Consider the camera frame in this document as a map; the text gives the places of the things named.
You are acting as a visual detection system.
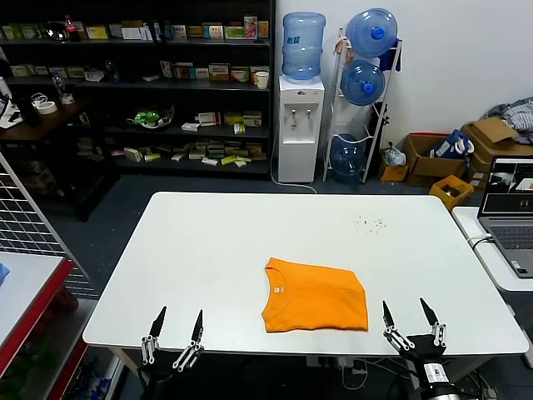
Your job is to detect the blue bag with white handles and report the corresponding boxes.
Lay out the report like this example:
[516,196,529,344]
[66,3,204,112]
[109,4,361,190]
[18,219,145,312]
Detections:
[429,128,476,159]

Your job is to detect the black stand behind rack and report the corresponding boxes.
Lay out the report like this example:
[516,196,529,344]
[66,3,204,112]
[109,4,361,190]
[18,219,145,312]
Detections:
[374,102,393,162]

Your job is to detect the black thermos bottle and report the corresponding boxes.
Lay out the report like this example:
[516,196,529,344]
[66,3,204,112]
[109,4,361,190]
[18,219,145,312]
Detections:
[19,94,42,128]

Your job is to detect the small yellow cardboard box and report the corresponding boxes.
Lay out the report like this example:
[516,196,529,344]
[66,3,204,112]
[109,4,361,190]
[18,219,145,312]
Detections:
[379,163,409,183]

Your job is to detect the white table with red edge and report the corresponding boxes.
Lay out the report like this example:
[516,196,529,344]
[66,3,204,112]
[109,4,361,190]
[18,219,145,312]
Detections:
[0,252,77,376]

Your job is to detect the large white table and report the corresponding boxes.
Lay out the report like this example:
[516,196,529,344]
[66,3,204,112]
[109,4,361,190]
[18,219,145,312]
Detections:
[82,191,530,358]

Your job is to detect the cardboard box with open flaps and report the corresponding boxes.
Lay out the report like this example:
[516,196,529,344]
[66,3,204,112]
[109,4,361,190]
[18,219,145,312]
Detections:
[461,116,533,184]

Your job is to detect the yellow medicine box white label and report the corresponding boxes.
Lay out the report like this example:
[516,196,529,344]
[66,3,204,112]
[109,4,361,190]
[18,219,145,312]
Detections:
[208,62,231,83]

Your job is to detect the green and white bowl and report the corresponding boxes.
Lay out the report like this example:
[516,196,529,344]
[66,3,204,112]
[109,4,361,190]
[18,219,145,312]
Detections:
[127,104,176,130]

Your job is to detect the grey plastic bag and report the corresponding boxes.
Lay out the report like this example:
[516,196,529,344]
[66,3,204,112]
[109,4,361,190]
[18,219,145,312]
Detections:
[382,141,406,168]

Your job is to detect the blue plastic bottle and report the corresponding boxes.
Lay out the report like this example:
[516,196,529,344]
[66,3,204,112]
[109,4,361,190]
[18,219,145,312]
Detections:
[103,57,121,83]

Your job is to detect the grey open laptop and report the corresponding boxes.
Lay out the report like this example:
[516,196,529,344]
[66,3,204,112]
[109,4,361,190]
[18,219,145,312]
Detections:
[477,154,533,279]

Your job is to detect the yellow plastic bin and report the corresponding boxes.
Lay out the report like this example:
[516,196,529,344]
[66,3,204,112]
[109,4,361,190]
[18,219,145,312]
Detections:
[429,174,476,212]

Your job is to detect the white wire grid panel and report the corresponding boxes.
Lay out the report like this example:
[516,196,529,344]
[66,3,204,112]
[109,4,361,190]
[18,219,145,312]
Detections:
[0,153,90,280]

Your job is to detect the cola bottle with red label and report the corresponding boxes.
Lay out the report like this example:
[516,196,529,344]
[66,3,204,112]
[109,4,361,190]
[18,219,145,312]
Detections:
[62,14,82,43]

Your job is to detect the orange t-shirt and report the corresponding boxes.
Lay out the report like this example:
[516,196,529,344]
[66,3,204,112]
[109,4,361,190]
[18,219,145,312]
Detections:
[261,257,370,334]

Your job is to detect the small white side table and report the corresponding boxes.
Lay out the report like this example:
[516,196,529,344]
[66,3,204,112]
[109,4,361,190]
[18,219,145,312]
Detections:
[451,205,533,293]

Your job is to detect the brown wooden desk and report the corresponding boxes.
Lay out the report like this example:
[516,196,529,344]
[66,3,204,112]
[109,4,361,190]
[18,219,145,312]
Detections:
[0,95,92,143]

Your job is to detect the upright blue water jug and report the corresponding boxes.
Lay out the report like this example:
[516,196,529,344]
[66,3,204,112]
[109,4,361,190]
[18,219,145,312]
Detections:
[281,11,327,82]

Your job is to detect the white dispenser power cable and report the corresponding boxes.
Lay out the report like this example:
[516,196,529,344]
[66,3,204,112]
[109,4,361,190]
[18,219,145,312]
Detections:
[270,141,318,195]

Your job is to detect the black shelving unit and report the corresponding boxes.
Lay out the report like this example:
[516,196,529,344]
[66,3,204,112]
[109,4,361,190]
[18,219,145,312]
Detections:
[0,0,276,222]

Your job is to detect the white laptop cable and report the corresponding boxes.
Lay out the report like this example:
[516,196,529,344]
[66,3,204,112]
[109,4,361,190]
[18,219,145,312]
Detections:
[466,233,494,250]

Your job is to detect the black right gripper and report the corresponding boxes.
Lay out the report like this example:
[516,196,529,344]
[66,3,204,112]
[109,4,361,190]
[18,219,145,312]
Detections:
[381,297,448,368]

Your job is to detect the pile of grey blue clothes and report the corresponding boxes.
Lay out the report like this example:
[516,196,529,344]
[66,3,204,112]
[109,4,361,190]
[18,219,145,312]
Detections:
[483,96,533,145]

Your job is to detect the white water dispenser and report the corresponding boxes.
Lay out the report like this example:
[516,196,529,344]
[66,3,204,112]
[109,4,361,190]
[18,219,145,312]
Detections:
[277,76,326,183]

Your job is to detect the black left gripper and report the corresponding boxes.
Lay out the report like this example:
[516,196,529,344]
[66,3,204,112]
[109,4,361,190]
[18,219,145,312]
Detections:
[137,306,206,383]

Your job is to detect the silver metal bowl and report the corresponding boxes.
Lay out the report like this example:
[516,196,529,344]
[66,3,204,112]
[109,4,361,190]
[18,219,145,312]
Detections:
[45,20,69,42]

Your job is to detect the white power strip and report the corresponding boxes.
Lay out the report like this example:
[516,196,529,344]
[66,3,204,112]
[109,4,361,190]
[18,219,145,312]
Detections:
[306,357,367,370]

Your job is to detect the blue water jug lying sideways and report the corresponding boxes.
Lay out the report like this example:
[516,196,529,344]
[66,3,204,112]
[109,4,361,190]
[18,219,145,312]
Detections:
[339,59,386,107]
[329,132,368,183]
[345,7,399,58]

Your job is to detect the clear plastic bottle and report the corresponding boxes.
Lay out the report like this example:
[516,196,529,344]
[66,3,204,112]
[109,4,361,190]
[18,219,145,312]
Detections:
[50,70,68,99]

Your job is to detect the open cardboard box red rim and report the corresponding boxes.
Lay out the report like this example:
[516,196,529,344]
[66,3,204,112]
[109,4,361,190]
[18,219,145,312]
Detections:
[402,132,468,188]

